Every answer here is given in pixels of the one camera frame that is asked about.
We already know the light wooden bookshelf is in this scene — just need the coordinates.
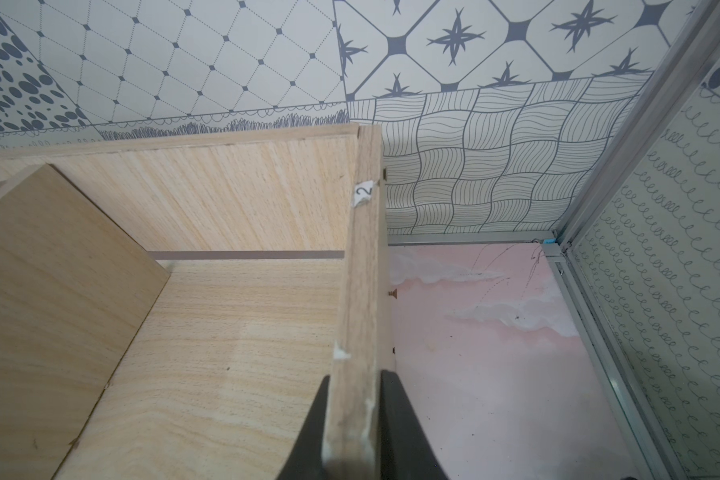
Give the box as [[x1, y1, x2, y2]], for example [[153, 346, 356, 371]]
[[0, 124, 395, 479]]

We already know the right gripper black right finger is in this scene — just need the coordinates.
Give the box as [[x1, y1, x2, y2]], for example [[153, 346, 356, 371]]
[[379, 370, 447, 480]]

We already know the white number sticker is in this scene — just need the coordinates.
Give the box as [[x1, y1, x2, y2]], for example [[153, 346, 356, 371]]
[[352, 180, 376, 208]]

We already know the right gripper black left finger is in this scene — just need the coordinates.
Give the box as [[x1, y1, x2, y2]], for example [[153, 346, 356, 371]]
[[276, 375, 330, 480]]

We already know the floral pink table mat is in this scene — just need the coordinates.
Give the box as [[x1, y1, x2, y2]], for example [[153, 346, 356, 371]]
[[389, 243, 639, 479]]

